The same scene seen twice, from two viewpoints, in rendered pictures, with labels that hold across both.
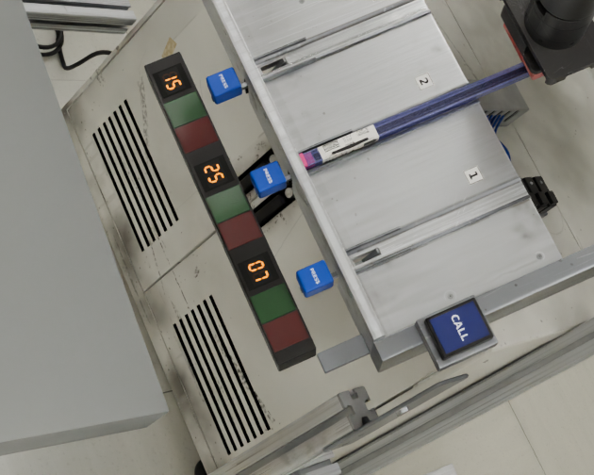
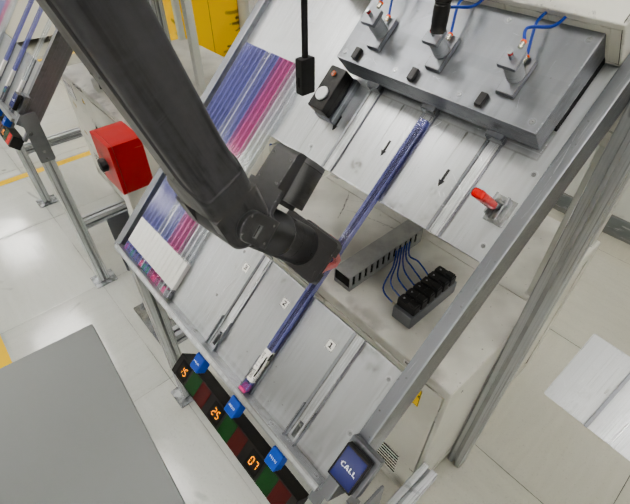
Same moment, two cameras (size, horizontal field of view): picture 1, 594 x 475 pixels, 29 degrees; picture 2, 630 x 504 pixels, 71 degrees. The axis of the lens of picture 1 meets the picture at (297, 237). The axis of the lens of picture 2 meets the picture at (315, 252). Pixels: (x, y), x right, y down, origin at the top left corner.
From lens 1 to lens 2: 0.66 m
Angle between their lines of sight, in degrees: 22
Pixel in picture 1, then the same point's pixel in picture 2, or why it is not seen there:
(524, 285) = (384, 407)
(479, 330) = (360, 465)
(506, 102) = (406, 234)
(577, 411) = (599, 311)
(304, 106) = (237, 353)
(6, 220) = not seen: outside the picture
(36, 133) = (126, 444)
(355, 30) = (244, 295)
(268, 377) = not seen: hidden behind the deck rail
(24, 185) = (120, 483)
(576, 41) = (313, 251)
